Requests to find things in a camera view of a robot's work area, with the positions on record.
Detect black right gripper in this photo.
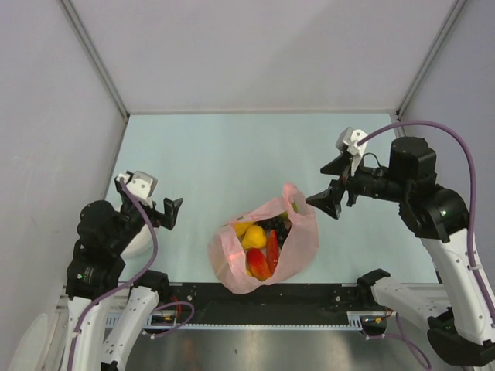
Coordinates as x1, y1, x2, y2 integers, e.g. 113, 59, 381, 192
306, 151, 410, 219

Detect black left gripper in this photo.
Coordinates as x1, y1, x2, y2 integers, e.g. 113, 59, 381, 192
109, 180, 182, 251

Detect yellow fake mango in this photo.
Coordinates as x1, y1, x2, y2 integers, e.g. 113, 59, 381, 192
234, 221, 254, 237

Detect pink plastic bag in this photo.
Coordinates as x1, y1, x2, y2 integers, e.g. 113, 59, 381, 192
208, 182, 319, 294

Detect fake watermelon slice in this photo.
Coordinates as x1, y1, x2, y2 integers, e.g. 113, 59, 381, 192
265, 230, 280, 274

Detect red fake mango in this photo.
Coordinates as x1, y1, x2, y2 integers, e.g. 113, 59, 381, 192
246, 249, 271, 281

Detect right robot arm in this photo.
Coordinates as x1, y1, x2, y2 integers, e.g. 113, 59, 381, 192
306, 130, 494, 367

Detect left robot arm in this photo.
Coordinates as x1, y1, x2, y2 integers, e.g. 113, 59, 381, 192
57, 189, 183, 370

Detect dark fake grapes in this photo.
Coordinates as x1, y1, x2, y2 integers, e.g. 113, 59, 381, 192
256, 216, 290, 248

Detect white paper plate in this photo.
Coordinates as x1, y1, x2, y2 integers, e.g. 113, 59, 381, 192
121, 207, 152, 259

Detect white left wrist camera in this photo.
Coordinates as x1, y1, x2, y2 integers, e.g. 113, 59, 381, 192
114, 171, 158, 206

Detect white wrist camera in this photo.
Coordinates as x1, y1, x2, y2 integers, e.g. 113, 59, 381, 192
336, 127, 367, 175
114, 171, 158, 206

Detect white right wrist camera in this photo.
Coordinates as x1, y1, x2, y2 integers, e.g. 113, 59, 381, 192
336, 127, 367, 175

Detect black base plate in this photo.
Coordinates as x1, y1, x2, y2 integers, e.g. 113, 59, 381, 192
168, 283, 374, 326

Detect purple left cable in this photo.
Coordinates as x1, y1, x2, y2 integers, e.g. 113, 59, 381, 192
69, 178, 195, 371

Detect purple cable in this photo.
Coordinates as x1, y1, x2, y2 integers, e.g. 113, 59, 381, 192
69, 178, 195, 371
357, 120, 495, 370

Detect white cable duct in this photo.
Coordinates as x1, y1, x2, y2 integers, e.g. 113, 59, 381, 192
105, 312, 152, 328

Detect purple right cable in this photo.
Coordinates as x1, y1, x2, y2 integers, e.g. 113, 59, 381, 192
357, 120, 495, 370

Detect aluminium frame rail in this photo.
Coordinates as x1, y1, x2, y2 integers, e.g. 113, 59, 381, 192
57, 0, 130, 123

